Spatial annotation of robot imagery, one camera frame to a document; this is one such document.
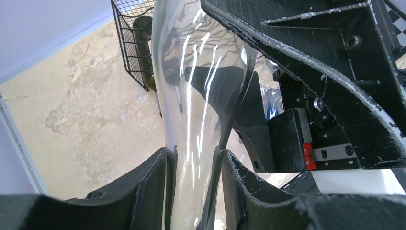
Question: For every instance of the clear bottle silver cap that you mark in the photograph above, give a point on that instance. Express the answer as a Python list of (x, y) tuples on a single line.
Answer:
[(270, 66)]

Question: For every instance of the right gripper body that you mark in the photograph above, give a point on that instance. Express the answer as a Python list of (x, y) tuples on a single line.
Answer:
[(305, 136)]

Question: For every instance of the clear glass bottle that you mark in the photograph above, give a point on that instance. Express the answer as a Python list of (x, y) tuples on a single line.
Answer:
[(184, 35)]

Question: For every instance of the black wire wine rack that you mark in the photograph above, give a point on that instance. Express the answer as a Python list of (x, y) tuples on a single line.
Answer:
[(125, 12)]

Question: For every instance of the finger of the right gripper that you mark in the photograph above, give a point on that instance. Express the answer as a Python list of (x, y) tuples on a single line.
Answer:
[(342, 51), (241, 108)]

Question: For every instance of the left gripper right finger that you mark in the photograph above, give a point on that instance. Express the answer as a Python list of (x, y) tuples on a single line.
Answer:
[(251, 203)]

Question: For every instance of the black white chessboard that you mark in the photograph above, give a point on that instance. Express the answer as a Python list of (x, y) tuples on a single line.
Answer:
[(397, 12)]

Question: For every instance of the blue square glass bottle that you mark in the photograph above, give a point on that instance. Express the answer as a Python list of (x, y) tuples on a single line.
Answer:
[(273, 105)]

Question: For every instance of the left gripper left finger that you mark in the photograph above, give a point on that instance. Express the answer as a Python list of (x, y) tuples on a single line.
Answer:
[(141, 199)]

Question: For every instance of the aluminium table frame rail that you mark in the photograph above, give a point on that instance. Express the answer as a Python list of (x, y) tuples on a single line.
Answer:
[(18, 172)]

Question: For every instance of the olive green wine bottle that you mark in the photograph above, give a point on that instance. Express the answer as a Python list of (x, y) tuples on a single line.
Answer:
[(142, 27)]

